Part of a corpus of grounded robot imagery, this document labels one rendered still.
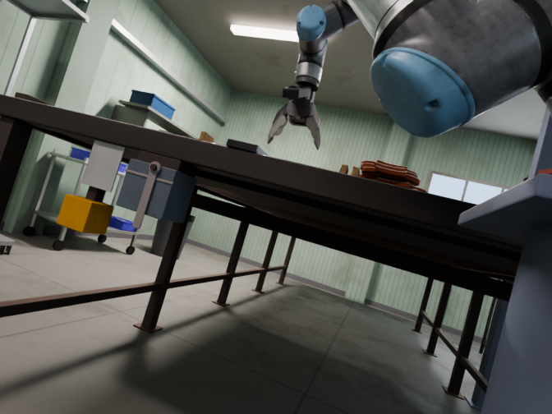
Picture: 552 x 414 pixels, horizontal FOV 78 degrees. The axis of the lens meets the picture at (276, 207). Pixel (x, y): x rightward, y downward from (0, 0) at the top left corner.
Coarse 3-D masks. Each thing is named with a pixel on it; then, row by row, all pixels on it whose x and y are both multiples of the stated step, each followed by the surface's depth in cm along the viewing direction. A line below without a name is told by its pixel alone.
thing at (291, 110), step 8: (296, 80) 98; (304, 80) 97; (312, 80) 97; (312, 88) 100; (312, 96) 102; (288, 104) 98; (296, 104) 97; (304, 104) 96; (312, 104) 96; (288, 112) 97; (296, 112) 97; (304, 112) 96; (296, 120) 101; (304, 120) 98
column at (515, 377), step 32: (512, 192) 32; (544, 192) 26; (480, 224) 46; (512, 224) 39; (544, 224) 35; (544, 256) 35; (544, 288) 34; (512, 320) 37; (544, 320) 33; (512, 352) 35; (544, 352) 32; (512, 384) 34; (544, 384) 31
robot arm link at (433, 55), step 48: (384, 0) 40; (432, 0) 37; (480, 0) 38; (384, 48) 40; (432, 48) 35; (480, 48) 34; (528, 48) 34; (384, 96) 43; (432, 96) 35; (480, 96) 36
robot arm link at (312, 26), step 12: (300, 12) 86; (312, 12) 86; (324, 12) 87; (336, 12) 87; (300, 24) 86; (312, 24) 85; (324, 24) 87; (336, 24) 88; (300, 36) 90; (312, 36) 88; (324, 36) 90; (312, 48) 93
